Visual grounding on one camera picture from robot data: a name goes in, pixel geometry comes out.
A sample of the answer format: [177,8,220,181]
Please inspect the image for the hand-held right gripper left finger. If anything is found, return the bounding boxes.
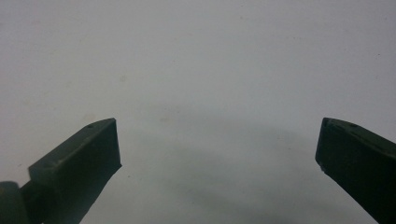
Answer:
[19,118,122,224]

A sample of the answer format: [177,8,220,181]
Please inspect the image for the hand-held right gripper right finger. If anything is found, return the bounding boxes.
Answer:
[315,117,396,224]

